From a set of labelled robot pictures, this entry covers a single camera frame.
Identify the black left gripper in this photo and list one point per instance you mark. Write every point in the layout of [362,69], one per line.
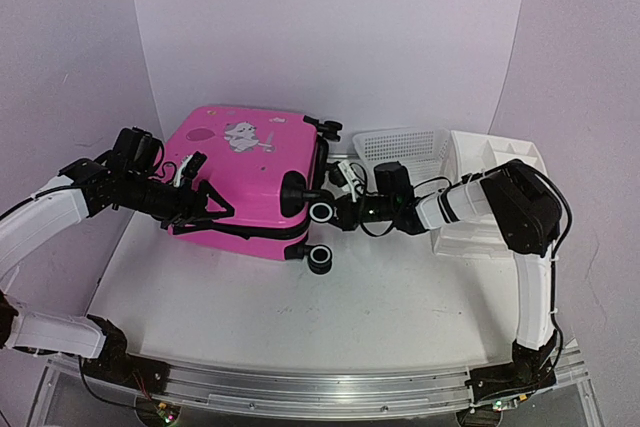
[185,210]

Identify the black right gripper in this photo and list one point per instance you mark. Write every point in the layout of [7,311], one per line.
[345,220]

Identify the pink cartoon suitcase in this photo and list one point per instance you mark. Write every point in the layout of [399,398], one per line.
[270,166]

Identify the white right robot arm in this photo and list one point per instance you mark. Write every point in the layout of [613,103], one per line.
[533,218]

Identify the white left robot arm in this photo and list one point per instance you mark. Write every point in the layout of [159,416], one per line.
[56,242]

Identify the white plastic mesh basket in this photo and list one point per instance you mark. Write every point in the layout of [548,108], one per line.
[421,151]

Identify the white drawer desk organizer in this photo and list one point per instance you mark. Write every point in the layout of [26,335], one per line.
[481,212]

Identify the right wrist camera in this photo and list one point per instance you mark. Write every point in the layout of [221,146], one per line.
[343,176]

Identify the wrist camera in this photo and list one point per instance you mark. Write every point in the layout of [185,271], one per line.
[343,176]
[188,170]

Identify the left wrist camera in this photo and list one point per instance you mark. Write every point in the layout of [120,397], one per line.
[188,170]

